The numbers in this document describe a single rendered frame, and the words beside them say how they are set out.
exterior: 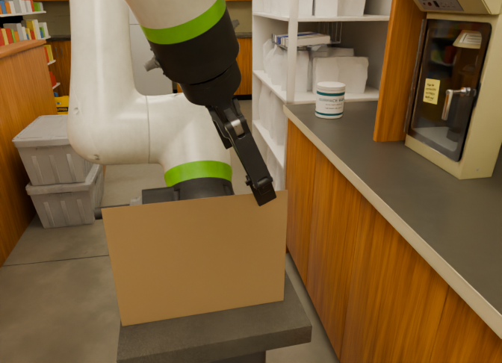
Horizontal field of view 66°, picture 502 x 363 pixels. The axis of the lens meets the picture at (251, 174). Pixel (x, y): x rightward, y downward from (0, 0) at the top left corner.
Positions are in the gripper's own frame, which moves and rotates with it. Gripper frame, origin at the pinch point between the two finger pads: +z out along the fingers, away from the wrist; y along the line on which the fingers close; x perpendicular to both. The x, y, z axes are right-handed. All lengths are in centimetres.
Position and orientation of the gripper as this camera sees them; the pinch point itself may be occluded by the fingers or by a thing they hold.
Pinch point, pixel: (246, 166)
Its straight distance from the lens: 61.2
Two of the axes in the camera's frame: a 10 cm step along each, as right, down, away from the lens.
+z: 2.5, 5.9, 7.7
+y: 4.0, 6.6, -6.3
